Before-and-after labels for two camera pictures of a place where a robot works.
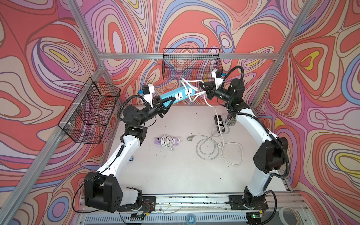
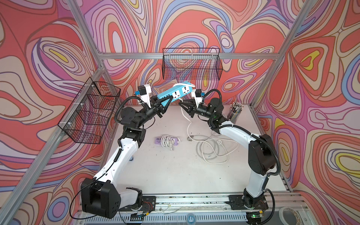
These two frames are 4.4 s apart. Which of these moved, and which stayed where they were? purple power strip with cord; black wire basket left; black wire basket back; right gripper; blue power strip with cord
Moved: blue power strip with cord; right gripper
Stayed: black wire basket back; black wire basket left; purple power strip with cord
